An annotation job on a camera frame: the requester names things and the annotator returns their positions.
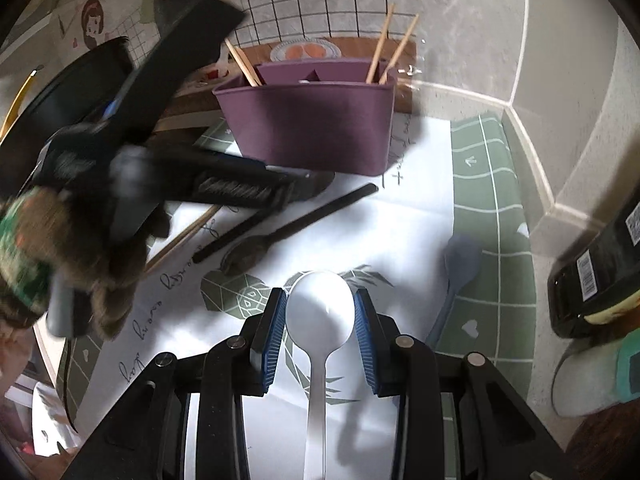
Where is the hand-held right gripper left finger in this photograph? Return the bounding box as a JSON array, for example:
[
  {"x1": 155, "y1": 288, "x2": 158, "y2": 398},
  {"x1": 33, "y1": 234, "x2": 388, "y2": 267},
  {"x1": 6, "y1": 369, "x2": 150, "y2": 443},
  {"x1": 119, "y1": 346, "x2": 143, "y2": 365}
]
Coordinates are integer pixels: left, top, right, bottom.
[{"x1": 62, "y1": 287, "x2": 288, "y2": 480}]

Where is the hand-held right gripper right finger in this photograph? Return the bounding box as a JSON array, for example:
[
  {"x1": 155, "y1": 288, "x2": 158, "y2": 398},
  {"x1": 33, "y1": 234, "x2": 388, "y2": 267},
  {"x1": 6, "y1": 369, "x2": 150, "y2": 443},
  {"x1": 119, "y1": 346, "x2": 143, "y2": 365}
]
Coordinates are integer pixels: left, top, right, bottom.
[{"x1": 352, "y1": 289, "x2": 576, "y2": 480}]

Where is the black bottle with label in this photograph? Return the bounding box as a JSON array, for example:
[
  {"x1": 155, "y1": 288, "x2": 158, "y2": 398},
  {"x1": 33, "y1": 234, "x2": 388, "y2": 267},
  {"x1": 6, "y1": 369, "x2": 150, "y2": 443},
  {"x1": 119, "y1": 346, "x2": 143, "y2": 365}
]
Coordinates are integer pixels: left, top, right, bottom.
[{"x1": 547, "y1": 200, "x2": 640, "y2": 339}]

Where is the blue-grey spoon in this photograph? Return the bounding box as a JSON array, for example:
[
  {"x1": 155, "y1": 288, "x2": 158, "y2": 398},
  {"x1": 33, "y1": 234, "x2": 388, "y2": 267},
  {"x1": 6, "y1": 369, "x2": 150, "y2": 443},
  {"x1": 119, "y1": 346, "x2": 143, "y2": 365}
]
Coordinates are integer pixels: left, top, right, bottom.
[{"x1": 424, "y1": 234, "x2": 485, "y2": 351}]

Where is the yellow stick with white tip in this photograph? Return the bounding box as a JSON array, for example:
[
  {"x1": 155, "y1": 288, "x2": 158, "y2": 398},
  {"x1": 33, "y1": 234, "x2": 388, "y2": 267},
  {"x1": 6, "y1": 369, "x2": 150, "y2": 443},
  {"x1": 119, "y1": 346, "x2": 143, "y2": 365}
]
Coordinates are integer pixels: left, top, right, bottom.
[{"x1": 0, "y1": 65, "x2": 43, "y2": 141}]

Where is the green checked mat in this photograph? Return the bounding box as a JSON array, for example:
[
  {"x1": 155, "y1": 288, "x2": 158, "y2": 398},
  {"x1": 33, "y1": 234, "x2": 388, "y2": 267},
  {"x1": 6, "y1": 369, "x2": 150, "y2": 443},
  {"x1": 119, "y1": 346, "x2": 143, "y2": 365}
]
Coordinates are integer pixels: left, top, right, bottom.
[{"x1": 62, "y1": 110, "x2": 540, "y2": 461}]

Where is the person's left hand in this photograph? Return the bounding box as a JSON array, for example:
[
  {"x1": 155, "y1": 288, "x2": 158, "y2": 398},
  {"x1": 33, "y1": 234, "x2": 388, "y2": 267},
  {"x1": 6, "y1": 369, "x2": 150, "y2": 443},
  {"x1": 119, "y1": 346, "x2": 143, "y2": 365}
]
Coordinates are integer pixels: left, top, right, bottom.
[{"x1": 49, "y1": 194, "x2": 172, "y2": 337}]

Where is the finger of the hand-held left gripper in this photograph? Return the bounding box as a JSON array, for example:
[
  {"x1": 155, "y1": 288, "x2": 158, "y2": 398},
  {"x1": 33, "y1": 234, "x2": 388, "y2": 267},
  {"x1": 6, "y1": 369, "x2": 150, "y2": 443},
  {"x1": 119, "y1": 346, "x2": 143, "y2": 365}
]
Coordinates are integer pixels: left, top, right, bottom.
[
  {"x1": 106, "y1": 0, "x2": 248, "y2": 137},
  {"x1": 144, "y1": 146, "x2": 314, "y2": 212}
]

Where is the white and teal container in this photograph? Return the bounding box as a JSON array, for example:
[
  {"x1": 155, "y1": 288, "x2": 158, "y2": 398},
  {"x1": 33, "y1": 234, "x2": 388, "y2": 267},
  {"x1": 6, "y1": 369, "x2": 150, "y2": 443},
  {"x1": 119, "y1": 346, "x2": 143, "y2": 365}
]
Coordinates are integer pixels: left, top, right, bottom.
[{"x1": 552, "y1": 330, "x2": 640, "y2": 419}]

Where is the white printed paper sheet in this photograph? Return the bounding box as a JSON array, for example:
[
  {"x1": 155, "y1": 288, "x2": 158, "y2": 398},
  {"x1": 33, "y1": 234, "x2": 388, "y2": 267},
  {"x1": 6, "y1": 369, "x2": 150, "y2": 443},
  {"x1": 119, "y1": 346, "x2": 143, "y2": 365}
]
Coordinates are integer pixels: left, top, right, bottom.
[{"x1": 75, "y1": 114, "x2": 456, "y2": 480}]

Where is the reddish brown object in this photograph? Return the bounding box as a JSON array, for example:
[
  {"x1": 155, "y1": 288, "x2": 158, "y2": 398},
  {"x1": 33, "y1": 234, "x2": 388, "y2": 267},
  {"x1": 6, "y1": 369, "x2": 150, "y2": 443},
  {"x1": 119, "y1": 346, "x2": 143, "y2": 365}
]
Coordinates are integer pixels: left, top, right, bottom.
[{"x1": 565, "y1": 402, "x2": 640, "y2": 466}]

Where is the white plastic spoon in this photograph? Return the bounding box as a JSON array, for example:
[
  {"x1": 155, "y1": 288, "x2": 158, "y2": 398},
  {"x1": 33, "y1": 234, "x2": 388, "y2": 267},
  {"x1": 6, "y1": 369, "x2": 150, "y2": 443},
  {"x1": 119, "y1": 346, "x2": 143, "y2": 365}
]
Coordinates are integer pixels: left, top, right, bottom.
[{"x1": 285, "y1": 271, "x2": 356, "y2": 480}]

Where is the black long-handled utensil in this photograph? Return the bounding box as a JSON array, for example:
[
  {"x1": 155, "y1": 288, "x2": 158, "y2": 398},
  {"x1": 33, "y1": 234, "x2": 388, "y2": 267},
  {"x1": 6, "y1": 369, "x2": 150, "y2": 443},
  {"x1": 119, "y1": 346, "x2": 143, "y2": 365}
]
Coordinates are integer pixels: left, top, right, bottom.
[{"x1": 191, "y1": 183, "x2": 379, "y2": 265}]

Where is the plate with orange food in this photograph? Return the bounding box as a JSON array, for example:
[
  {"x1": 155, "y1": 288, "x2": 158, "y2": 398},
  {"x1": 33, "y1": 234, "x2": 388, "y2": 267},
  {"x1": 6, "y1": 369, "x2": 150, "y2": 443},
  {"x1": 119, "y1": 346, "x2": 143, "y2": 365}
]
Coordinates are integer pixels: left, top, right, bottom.
[{"x1": 270, "y1": 38, "x2": 342, "y2": 62}]

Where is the purple utensil organizer box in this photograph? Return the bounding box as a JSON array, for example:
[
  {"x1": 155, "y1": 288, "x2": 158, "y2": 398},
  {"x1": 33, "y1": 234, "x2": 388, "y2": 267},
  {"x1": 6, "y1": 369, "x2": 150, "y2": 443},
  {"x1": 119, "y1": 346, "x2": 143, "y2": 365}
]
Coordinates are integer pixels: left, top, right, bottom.
[{"x1": 212, "y1": 59, "x2": 398, "y2": 177}]

